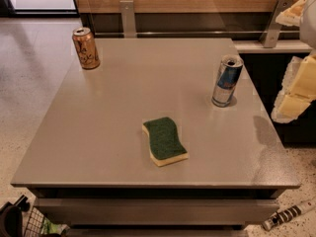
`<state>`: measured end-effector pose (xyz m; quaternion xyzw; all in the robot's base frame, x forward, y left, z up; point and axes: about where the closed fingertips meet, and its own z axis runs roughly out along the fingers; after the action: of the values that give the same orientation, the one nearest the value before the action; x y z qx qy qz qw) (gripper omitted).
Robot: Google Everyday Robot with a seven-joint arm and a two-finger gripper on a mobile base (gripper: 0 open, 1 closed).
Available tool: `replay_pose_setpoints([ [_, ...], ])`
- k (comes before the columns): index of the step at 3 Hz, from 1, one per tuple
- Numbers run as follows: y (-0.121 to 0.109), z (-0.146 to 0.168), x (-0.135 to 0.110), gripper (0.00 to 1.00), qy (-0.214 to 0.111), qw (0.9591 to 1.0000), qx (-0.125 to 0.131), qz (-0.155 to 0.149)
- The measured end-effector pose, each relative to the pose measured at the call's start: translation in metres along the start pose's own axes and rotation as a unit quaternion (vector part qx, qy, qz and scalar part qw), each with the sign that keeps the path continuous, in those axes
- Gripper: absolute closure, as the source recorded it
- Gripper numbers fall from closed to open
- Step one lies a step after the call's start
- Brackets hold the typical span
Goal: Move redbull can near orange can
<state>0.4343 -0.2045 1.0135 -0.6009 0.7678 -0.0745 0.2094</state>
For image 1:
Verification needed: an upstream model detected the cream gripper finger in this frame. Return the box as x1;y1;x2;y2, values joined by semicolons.
271;55;316;123
276;0;307;27

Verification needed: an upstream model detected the blue silver redbull can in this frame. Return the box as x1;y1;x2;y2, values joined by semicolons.
211;54;244;108

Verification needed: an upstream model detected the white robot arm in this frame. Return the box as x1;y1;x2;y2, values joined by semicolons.
271;0;316;123

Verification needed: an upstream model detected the orange soda can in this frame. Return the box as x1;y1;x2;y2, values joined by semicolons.
72;27;100;70

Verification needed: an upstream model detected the black white tube on floor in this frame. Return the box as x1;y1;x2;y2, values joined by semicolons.
262;197;316;231

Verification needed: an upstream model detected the green yellow sponge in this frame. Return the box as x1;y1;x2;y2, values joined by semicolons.
142;117;189;167

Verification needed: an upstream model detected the grey table drawer front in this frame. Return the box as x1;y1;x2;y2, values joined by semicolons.
35;198;278;225

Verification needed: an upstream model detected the right metal bracket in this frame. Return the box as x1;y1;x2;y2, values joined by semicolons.
260;0;293;48

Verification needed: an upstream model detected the metal bracket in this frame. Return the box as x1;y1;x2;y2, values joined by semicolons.
119;0;137;39
260;0;293;48

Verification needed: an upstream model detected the left metal bracket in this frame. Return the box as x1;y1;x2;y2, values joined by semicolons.
119;0;137;39

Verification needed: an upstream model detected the metal rail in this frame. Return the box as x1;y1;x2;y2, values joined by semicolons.
95;31;299;40

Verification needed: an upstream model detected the black wire basket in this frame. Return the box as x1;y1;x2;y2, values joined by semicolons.
23;207;45;237

